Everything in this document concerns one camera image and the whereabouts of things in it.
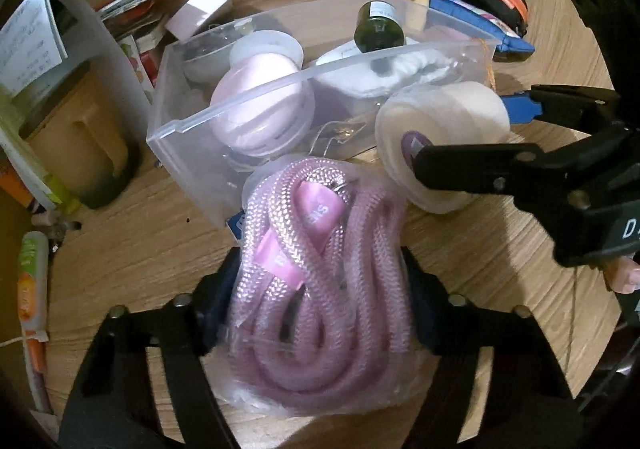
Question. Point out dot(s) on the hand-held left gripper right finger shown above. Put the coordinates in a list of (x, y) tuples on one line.
[(425, 319)]

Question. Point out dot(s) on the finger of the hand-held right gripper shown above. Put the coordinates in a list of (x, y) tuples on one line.
[(475, 169), (517, 108)]

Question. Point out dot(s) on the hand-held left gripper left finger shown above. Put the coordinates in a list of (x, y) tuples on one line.
[(215, 309)]

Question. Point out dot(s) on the white gauze roll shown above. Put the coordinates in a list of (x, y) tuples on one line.
[(460, 114)]

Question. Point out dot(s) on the white cotton pad pack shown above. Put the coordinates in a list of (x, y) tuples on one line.
[(390, 71)]

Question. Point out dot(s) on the dark green bottle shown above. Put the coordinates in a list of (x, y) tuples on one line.
[(378, 29)]

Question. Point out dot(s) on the clear plastic container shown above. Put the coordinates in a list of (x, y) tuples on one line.
[(200, 134)]

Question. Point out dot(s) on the round translucent plastic case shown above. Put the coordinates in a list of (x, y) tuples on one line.
[(260, 99)]

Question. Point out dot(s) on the person's right hand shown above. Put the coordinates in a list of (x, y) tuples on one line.
[(625, 274)]

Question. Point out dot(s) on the blue patterned pouch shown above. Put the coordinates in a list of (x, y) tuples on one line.
[(495, 36)]

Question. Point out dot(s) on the orange and green tube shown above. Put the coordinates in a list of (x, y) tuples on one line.
[(32, 289)]

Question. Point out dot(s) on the brown cylindrical cup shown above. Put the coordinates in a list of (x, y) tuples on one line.
[(80, 144)]

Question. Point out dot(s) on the orange box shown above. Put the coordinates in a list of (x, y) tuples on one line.
[(15, 184)]

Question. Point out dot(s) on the brown mug in holder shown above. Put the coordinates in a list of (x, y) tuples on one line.
[(100, 44)]

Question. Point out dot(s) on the red white snack packets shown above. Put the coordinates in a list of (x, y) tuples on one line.
[(137, 29)]

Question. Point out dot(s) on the pink and white box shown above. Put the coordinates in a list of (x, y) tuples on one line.
[(200, 9)]

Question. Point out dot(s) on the white paper receipt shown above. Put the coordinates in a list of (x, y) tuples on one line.
[(27, 44)]

